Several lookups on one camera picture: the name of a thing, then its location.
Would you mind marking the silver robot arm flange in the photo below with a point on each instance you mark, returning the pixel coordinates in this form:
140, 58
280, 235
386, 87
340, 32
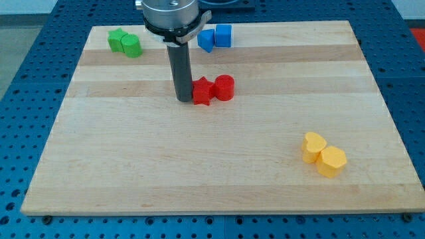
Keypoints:
173, 22

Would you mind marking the red star block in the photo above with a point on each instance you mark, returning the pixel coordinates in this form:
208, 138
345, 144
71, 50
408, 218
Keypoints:
203, 91

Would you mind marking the green star block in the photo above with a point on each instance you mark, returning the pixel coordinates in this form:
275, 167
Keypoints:
115, 39

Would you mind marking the red cylinder block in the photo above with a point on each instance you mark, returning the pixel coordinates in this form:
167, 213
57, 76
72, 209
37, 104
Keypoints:
224, 87

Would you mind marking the dark grey cylindrical pointer tool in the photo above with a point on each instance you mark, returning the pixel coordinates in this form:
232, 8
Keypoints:
179, 59

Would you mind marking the blue triangular block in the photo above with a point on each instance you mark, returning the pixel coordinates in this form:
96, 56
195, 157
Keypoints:
206, 40

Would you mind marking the blue cube block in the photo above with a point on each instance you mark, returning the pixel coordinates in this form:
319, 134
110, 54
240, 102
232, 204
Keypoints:
223, 36

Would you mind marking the light wooden board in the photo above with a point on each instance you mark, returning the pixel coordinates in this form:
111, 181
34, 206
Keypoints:
123, 145

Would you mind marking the yellow heart block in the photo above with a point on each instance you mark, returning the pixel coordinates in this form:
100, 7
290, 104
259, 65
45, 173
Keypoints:
313, 144

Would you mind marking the green cylinder block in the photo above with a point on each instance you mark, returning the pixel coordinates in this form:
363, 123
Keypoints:
131, 46

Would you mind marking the yellow hexagon block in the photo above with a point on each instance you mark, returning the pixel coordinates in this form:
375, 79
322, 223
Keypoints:
331, 161

